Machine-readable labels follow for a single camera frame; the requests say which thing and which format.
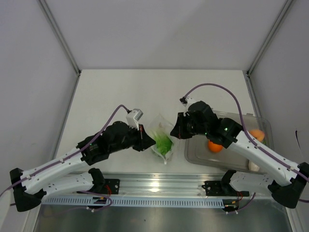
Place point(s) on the peach fruit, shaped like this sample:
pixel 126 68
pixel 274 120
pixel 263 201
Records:
pixel 257 134

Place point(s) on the clear zip top bag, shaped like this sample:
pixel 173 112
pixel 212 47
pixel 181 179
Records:
pixel 159 123

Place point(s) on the aluminium mounting rail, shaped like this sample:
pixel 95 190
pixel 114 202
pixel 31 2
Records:
pixel 142 185

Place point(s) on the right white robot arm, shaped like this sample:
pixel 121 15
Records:
pixel 284 180

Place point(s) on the right aluminium frame post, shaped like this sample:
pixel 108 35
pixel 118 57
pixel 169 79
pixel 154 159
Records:
pixel 278 22

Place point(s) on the clear plastic food container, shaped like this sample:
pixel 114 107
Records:
pixel 197 152

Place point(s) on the white slotted cable duct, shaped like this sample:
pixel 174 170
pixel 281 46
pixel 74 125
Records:
pixel 136 201

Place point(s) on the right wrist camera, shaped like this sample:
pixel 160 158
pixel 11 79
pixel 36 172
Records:
pixel 187 101

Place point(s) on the aluminium frame post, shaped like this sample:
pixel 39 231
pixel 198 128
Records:
pixel 58 34
pixel 278 22

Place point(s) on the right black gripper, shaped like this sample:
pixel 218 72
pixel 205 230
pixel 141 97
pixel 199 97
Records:
pixel 178 130

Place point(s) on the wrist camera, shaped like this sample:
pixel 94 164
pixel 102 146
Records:
pixel 187 101
pixel 133 118

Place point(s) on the left aluminium frame post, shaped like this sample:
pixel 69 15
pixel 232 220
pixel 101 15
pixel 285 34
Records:
pixel 58 34

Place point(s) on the orange fruit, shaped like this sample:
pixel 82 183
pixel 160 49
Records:
pixel 215 148

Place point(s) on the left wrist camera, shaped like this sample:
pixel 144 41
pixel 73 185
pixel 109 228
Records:
pixel 133 118

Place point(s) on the green lettuce leaf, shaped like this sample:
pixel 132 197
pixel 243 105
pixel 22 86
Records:
pixel 163 142

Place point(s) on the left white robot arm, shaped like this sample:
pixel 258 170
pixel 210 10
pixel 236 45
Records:
pixel 74 171

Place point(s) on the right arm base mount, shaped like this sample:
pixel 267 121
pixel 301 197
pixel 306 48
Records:
pixel 218 188

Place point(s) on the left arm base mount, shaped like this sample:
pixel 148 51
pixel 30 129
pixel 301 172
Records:
pixel 111 187

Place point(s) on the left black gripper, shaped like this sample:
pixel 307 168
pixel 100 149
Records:
pixel 140 135

